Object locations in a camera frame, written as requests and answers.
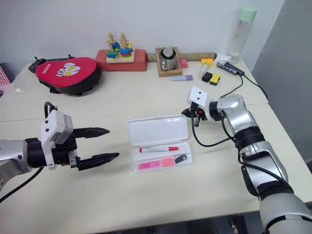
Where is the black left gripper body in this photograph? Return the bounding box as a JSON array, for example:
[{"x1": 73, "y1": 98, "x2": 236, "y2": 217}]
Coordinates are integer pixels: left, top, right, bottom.
[{"x1": 52, "y1": 133, "x2": 80, "y2": 169}]

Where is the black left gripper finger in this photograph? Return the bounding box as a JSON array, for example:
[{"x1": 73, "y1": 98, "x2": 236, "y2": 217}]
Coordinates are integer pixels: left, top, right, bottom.
[
  {"x1": 73, "y1": 127, "x2": 111, "y2": 140},
  {"x1": 78, "y1": 152, "x2": 121, "y2": 172}
]

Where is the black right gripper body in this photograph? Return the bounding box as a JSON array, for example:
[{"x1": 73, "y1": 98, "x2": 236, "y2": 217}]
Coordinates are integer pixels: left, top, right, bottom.
[{"x1": 190, "y1": 102, "x2": 208, "y2": 127}]

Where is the white plastic pencil case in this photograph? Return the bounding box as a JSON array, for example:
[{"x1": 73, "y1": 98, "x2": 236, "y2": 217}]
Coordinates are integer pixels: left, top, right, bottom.
[{"x1": 126, "y1": 115, "x2": 195, "y2": 175}]

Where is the red and white marker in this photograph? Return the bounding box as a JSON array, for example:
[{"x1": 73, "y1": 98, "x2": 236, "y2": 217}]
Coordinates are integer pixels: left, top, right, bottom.
[{"x1": 139, "y1": 146, "x2": 179, "y2": 154}]

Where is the pink highlighter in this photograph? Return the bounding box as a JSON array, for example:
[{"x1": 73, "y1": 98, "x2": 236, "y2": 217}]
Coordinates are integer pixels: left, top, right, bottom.
[{"x1": 138, "y1": 157, "x2": 175, "y2": 171}]

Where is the purple and grey highlighter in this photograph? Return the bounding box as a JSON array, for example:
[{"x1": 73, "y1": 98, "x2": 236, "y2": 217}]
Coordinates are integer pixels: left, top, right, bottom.
[{"x1": 170, "y1": 75, "x2": 193, "y2": 82}]

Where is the yellow and black board eraser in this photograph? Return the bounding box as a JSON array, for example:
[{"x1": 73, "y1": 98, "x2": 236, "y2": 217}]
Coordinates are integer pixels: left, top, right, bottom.
[{"x1": 209, "y1": 73, "x2": 222, "y2": 86}]

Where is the wooden square tray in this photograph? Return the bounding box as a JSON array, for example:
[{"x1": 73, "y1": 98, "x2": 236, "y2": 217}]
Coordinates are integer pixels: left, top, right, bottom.
[{"x1": 155, "y1": 46, "x2": 183, "y2": 78}]

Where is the clear plastic tube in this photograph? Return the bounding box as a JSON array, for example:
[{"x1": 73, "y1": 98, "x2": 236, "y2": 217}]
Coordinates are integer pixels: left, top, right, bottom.
[{"x1": 197, "y1": 62, "x2": 210, "y2": 78}]

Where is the stainless steel mug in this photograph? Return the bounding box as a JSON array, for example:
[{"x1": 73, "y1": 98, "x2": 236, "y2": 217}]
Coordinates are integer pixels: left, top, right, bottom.
[{"x1": 159, "y1": 48, "x2": 178, "y2": 71}]

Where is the rolled brown bamboo mat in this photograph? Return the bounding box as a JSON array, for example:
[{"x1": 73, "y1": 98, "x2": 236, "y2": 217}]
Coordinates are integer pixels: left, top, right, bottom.
[{"x1": 147, "y1": 51, "x2": 217, "y2": 62}]

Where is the crumpled white tissue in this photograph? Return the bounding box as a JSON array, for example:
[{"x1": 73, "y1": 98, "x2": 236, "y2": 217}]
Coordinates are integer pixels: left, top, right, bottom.
[{"x1": 214, "y1": 54, "x2": 232, "y2": 63}]

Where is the red and black paddle bag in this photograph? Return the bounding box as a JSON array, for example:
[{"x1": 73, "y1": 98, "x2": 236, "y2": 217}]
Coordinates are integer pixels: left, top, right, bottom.
[{"x1": 35, "y1": 57, "x2": 102, "y2": 96}]

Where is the red rectangular box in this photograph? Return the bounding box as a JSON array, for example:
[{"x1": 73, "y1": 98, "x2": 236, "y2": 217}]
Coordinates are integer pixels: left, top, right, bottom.
[{"x1": 95, "y1": 49, "x2": 148, "y2": 72}]

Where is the wooden colourful stacking toy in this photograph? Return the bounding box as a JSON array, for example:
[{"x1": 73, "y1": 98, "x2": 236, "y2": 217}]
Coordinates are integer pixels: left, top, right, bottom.
[{"x1": 105, "y1": 31, "x2": 136, "y2": 64}]

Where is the clear bottle with green lid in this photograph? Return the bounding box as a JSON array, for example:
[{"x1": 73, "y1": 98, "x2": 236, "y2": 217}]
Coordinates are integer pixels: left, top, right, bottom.
[{"x1": 227, "y1": 6, "x2": 258, "y2": 63}]

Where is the pink patterned box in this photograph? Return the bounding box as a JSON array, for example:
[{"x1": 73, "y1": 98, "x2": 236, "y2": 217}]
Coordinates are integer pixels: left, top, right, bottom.
[{"x1": 0, "y1": 62, "x2": 12, "y2": 92}]

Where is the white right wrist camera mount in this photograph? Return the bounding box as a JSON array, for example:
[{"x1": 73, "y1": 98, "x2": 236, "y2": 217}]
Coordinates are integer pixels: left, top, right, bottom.
[{"x1": 187, "y1": 85, "x2": 211, "y2": 121}]

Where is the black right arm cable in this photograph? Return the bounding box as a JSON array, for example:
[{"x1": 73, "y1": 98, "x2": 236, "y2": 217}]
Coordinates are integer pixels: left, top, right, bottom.
[{"x1": 192, "y1": 115, "x2": 237, "y2": 147}]

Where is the grey USB hub with cable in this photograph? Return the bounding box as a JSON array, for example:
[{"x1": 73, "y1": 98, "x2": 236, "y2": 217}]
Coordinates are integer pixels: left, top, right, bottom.
[{"x1": 216, "y1": 62, "x2": 245, "y2": 97}]

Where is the black loose cable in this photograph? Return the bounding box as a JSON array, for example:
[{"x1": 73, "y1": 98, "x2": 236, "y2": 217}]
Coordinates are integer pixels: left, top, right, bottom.
[{"x1": 242, "y1": 73, "x2": 269, "y2": 100}]

